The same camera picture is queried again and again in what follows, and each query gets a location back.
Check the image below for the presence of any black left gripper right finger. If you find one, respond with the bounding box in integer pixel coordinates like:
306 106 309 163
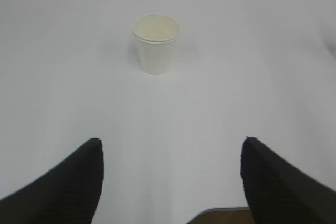
240 137 335 223

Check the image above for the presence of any white paper cup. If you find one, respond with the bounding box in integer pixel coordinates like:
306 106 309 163
132 13 180 75

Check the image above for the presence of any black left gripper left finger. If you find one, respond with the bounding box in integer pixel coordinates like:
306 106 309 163
1 138 104 223

